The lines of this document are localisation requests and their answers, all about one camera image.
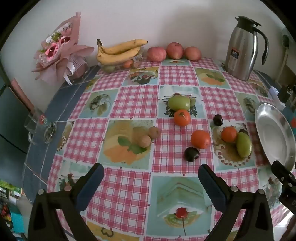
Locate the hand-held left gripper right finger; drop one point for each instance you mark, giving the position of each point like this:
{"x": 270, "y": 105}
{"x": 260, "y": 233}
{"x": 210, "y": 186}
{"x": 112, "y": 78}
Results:
{"x": 211, "y": 185}

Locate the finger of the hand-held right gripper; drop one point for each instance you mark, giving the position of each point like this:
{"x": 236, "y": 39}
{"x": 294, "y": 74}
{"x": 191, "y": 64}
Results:
{"x": 281, "y": 171}

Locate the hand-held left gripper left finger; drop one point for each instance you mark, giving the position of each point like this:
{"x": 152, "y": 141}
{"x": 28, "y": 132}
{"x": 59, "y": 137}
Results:
{"x": 92, "y": 185}

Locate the large steel bowl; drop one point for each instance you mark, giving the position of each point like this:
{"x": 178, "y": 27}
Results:
{"x": 272, "y": 132}

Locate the green mango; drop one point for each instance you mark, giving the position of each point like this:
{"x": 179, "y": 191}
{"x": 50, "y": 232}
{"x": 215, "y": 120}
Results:
{"x": 243, "y": 145}
{"x": 179, "y": 102}

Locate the brown round fruit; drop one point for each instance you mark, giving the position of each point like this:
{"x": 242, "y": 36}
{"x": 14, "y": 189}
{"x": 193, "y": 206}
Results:
{"x": 144, "y": 141}
{"x": 154, "y": 132}

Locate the teal box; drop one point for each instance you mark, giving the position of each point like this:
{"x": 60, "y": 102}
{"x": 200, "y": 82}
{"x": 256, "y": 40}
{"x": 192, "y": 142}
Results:
{"x": 293, "y": 125}

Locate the black charger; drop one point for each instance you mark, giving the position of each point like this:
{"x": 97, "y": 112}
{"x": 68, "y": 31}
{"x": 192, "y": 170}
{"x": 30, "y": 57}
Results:
{"x": 284, "y": 95}

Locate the white power strip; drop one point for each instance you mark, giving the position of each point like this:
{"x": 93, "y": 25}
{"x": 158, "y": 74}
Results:
{"x": 274, "y": 92}

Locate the clear glass mug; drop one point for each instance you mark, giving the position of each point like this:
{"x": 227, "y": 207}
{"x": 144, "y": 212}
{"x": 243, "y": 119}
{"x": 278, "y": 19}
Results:
{"x": 39, "y": 125}

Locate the pink checked tablecloth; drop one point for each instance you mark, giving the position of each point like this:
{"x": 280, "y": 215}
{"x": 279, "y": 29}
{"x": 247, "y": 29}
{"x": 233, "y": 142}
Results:
{"x": 136, "y": 102}

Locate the glass fruit bowl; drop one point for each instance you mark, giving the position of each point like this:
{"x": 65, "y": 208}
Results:
{"x": 113, "y": 67}

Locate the small orange fruit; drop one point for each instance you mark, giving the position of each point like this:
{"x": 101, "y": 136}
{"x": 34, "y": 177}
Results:
{"x": 128, "y": 64}

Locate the steel thermos jug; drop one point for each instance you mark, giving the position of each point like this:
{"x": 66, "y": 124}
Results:
{"x": 240, "y": 51}

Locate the yellow banana bunch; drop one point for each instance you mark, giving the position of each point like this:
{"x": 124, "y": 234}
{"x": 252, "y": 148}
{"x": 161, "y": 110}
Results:
{"x": 115, "y": 54}

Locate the red apple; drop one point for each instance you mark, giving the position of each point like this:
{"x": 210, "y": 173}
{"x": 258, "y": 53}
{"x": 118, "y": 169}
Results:
{"x": 156, "y": 54}
{"x": 175, "y": 50}
{"x": 192, "y": 53}

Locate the pink flower bouquet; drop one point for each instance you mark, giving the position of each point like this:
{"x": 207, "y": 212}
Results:
{"x": 60, "y": 53}

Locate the black wall plug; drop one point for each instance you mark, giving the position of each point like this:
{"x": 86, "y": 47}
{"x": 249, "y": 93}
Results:
{"x": 285, "y": 39}

